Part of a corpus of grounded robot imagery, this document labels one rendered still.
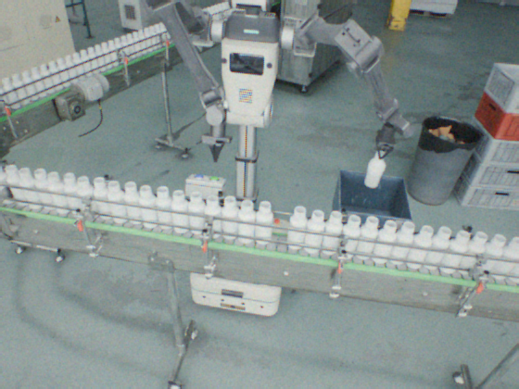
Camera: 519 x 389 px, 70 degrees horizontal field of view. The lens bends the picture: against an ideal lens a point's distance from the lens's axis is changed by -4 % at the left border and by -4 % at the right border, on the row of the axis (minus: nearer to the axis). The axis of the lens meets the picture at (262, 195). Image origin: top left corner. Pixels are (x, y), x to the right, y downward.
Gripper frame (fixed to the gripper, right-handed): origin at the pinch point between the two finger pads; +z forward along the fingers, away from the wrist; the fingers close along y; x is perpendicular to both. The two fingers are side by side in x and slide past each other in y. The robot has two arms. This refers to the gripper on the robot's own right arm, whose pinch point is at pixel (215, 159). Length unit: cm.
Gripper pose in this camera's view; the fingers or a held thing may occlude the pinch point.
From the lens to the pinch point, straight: 144.3
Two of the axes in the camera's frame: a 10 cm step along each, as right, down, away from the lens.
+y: 9.9, 1.4, -0.9
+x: 1.3, -3.1, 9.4
